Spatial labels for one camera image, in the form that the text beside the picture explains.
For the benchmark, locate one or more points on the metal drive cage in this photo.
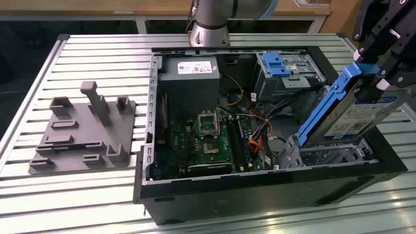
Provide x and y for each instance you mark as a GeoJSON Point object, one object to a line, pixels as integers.
{"type": "Point", "coordinates": [306, 65]}

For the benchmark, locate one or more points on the grey parts rack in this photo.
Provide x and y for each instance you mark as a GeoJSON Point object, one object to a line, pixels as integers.
{"type": "Point", "coordinates": [82, 136]}

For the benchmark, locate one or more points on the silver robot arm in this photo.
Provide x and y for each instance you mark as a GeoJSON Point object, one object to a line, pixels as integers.
{"type": "Point", "coordinates": [211, 14]}

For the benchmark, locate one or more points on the black labelled expansion slot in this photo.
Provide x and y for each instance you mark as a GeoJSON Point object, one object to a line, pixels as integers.
{"type": "Point", "coordinates": [211, 168]}

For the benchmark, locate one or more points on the wooden desk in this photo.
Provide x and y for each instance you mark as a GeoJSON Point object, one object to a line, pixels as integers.
{"type": "Point", "coordinates": [98, 7]}

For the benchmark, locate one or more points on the dark power supply unit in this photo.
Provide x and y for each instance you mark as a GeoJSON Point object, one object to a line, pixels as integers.
{"type": "Point", "coordinates": [188, 92]}

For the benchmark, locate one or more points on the hard disk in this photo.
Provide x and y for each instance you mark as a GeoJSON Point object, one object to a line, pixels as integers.
{"type": "Point", "coordinates": [351, 122]}

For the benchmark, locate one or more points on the black RAM slot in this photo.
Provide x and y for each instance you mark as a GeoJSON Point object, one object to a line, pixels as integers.
{"type": "Point", "coordinates": [234, 143]}
{"type": "Point", "coordinates": [243, 143]}
{"type": "Point", "coordinates": [238, 143]}

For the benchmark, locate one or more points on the blue drive latch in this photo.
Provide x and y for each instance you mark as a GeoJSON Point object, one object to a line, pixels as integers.
{"type": "Point", "coordinates": [276, 65]}

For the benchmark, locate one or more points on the black PC case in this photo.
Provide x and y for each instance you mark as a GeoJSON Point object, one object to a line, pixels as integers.
{"type": "Point", "coordinates": [260, 202]}

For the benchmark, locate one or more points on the green motherboard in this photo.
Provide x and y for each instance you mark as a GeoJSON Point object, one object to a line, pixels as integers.
{"type": "Point", "coordinates": [182, 143]}

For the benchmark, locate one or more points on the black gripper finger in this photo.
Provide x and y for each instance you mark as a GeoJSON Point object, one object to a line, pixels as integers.
{"type": "Point", "coordinates": [368, 83]}
{"type": "Point", "coordinates": [404, 73]}

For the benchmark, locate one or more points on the metal disk bay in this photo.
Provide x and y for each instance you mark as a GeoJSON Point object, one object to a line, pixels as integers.
{"type": "Point", "coordinates": [324, 156]}

